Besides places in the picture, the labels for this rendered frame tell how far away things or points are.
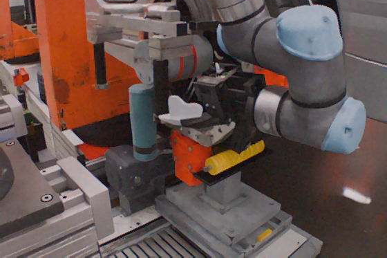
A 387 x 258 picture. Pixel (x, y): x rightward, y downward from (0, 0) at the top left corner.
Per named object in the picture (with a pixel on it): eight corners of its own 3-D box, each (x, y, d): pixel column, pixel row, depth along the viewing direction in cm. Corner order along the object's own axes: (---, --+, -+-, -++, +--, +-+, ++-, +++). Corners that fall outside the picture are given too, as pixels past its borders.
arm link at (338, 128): (367, 84, 38) (368, 135, 42) (298, 73, 46) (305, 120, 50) (345, 117, 34) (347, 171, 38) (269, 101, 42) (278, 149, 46)
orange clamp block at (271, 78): (269, 81, 83) (298, 90, 77) (251, 87, 79) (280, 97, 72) (271, 56, 81) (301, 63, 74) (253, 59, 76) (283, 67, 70)
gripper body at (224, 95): (217, 61, 57) (272, 68, 49) (229, 101, 62) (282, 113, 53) (188, 83, 54) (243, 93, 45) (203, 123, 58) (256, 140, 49)
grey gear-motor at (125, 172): (200, 194, 158) (201, 131, 144) (128, 229, 133) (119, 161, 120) (178, 179, 171) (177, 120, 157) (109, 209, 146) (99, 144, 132)
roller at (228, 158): (268, 151, 116) (269, 137, 114) (210, 180, 99) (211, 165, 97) (256, 146, 121) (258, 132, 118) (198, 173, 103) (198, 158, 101)
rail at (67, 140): (97, 180, 152) (91, 141, 144) (80, 187, 147) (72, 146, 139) (11, 79, 328) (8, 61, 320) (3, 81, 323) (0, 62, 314)
